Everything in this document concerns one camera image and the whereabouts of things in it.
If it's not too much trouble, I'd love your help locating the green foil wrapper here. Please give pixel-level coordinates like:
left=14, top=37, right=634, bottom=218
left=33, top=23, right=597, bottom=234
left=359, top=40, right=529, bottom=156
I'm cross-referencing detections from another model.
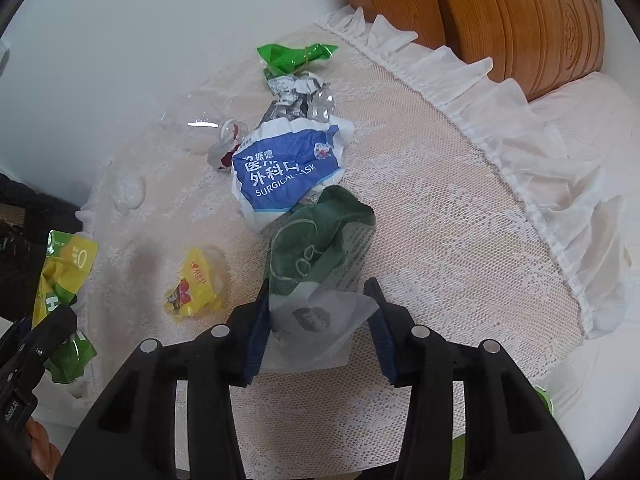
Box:
left=256, top=41, right=338, bottom=77

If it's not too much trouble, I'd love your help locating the white lace table cover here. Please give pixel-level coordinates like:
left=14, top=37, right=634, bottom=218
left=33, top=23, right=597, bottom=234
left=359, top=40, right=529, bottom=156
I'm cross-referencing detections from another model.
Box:
left=75, top=5, right=631, bottom=480

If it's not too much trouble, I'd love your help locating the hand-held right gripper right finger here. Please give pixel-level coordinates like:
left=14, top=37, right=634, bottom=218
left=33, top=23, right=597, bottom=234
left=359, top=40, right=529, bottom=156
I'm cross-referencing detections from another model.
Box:
left=364, top=277, right=586, bottom=480

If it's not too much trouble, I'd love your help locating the wooden headboard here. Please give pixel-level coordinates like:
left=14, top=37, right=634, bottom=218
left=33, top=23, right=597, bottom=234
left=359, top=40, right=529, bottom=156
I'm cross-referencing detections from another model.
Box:
left=334, top=0, right=606, bottom=101

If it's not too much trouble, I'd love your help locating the person's left hand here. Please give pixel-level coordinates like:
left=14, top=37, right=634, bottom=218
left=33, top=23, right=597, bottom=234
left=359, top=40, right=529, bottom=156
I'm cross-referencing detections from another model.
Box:
left=22, top=417, right=65, bottom=480

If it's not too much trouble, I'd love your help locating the green and white wrapper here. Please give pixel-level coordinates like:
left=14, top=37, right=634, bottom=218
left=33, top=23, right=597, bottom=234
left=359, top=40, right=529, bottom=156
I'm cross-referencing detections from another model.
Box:
left=260, top=185, right=381, bottom=373

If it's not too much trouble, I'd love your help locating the blue and white mask package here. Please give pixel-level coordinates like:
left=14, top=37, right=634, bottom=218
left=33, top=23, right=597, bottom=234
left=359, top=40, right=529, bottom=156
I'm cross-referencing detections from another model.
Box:
left=231, top=117, right=353, bottom=233

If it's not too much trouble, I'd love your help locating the clear plastic blob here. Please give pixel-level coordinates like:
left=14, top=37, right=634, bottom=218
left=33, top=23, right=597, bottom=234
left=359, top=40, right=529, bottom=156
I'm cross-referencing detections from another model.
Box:
left=112, top=176, right=148, bottom=213

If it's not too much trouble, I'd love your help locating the printed paper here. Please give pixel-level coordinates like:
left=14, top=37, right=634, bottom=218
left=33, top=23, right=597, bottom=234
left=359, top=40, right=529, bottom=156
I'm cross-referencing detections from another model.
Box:
left=264, top=72, right=321, bottom=121

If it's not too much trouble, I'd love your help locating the green and yellow packet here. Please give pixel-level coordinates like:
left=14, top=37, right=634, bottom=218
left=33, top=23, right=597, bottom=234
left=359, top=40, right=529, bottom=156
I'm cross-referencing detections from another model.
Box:
left=31, top=230, right=99, bottom=385

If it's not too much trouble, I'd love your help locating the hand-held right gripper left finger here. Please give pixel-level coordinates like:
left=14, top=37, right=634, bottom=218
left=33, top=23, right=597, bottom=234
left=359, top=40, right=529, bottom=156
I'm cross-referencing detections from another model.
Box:
left=54, top=287, right=273, bottom=480

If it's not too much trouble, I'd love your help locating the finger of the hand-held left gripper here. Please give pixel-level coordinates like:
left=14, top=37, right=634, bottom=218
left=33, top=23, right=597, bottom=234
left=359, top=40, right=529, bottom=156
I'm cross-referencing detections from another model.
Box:
left=0, top=360, right=41, bottom=433
left=0, top=304, right=78, bottom=391

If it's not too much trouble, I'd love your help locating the green plastic basket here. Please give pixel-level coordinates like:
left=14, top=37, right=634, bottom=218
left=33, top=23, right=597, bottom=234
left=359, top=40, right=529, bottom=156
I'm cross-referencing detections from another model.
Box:
left=447, top=384, right=556, bottom=480

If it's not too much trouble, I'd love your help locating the pink bed sheet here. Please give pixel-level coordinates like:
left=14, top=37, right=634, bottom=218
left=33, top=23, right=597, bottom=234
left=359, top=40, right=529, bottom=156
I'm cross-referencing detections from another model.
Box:
left=530, top=71, right=640, bottom=480

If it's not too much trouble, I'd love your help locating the clear plastic wrap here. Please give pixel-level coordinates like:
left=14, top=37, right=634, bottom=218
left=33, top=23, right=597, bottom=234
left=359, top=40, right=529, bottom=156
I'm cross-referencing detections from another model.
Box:
left=157, top=102, right=248, bottom=156

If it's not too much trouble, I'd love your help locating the red and silver wrapper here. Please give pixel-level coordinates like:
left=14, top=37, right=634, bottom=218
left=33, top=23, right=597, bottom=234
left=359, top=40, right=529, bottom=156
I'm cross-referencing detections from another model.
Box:
left=206, top=119, right=251, bottom=173

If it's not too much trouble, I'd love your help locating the yellow snack packet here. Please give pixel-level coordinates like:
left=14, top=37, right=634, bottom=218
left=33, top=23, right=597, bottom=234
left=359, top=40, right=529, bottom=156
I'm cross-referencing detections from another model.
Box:
left=165, top=246, right=228, bottom=318

